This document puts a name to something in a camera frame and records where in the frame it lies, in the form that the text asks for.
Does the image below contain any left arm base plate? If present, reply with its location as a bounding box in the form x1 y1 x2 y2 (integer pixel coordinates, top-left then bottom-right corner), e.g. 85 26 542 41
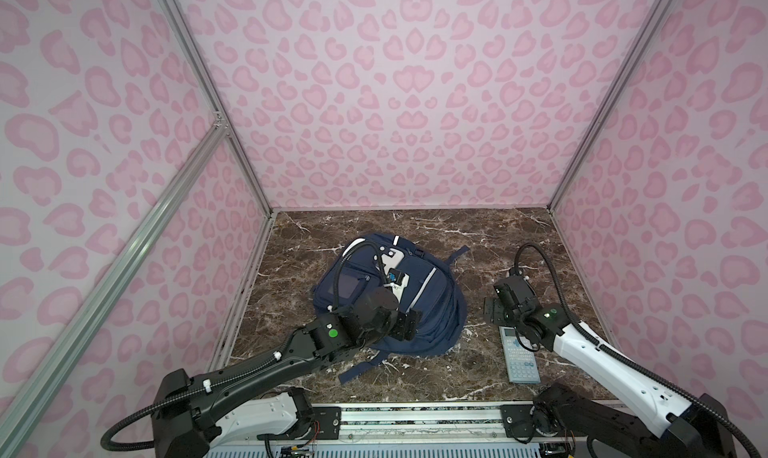
257 406 342 442

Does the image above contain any aluminium front rail frame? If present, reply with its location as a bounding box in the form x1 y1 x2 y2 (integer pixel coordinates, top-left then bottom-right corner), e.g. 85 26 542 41
160 400 691 458

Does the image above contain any teal calculator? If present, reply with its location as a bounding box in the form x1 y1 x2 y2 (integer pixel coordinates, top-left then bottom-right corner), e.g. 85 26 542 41
499 327 541 384

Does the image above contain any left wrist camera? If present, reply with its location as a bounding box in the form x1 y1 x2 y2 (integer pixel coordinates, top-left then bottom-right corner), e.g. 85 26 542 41
384 267 410 300

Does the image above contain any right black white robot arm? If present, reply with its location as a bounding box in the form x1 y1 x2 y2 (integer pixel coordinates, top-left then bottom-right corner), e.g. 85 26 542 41
486 242 761 457

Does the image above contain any aluminium diagonal frame bar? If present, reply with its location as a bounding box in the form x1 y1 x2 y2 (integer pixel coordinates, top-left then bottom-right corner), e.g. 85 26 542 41
1 122 228 457

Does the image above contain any navy blue student backpack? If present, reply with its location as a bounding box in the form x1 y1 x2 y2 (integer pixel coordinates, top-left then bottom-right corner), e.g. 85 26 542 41
312 233 470 384

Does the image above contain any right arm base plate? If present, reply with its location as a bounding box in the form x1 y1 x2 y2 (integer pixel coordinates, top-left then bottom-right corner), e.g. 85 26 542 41
500 403 586 443

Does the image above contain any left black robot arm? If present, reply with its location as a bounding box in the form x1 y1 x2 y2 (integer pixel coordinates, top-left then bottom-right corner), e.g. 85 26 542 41
100 240 418 457

